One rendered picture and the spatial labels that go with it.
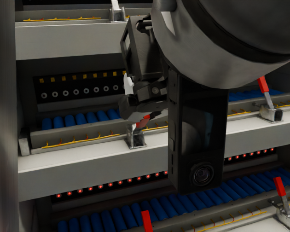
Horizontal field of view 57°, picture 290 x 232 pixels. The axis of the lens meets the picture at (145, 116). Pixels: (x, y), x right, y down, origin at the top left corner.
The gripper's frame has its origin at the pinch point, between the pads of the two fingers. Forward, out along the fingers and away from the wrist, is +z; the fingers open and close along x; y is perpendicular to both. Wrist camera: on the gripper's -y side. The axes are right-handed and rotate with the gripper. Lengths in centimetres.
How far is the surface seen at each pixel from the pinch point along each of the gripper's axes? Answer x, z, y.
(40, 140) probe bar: 14.2, 9.7, 0.5
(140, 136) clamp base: -0.7, 5.7, -1.9
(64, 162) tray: 11.1, 5.2, -3.7
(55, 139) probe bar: 12.0, 9.8, 0.4
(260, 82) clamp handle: -26.1, 5.9, 4.6
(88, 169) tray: 8.0, 5.4, -5.4
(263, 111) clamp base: -25.6, 6.7, -1.0
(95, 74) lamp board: 3.0, 17.0, 13.2
